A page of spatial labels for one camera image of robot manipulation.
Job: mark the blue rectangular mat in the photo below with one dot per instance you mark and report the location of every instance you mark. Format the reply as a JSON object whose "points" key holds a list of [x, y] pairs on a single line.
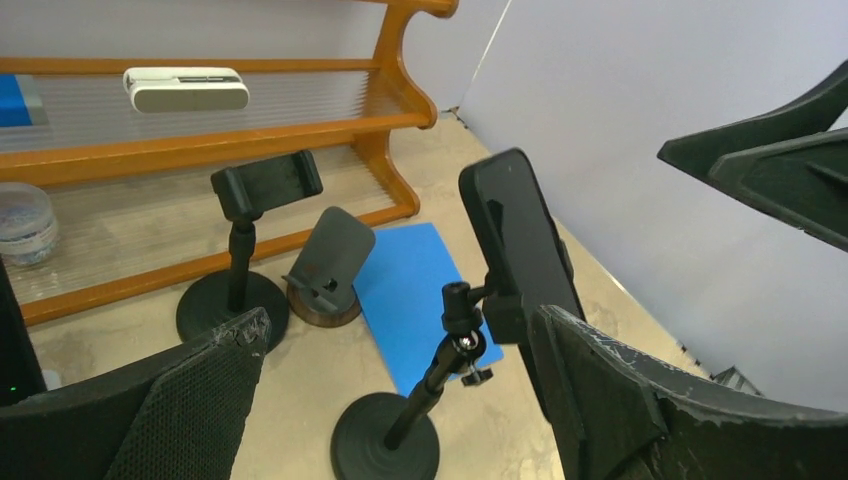
{"points": [[399, 290]]}

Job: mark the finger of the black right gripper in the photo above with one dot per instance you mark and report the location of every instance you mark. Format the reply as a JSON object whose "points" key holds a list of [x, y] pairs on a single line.
{"points": [[812, 112], [801, 182]]}

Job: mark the orange wooden shelf rack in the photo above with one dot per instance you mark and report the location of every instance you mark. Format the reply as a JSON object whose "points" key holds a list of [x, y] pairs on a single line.
{"points": [[392, 101]]}

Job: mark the blue small box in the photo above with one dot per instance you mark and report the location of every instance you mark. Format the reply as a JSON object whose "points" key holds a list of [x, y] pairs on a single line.
{"points": [[21, 103]]}

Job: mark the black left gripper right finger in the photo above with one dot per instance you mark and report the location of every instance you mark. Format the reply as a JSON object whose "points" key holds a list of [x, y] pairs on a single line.
{"points": [[619, 413]]}

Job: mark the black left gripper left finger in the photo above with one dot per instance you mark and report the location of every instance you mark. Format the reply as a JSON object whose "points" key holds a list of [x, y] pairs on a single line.
{"points": [[178, 414]]}

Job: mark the white rectangular device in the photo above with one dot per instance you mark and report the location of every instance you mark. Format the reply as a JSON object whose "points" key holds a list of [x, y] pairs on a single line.
{"points": [[185, 89]]}

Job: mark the clear plastic cup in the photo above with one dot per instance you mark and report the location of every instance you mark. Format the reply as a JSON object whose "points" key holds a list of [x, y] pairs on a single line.
{"points": [[29, 226]]}

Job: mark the black round-base phone stand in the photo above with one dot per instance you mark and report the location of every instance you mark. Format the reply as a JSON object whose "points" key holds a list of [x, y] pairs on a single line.
{"points": [[245, 193]]}

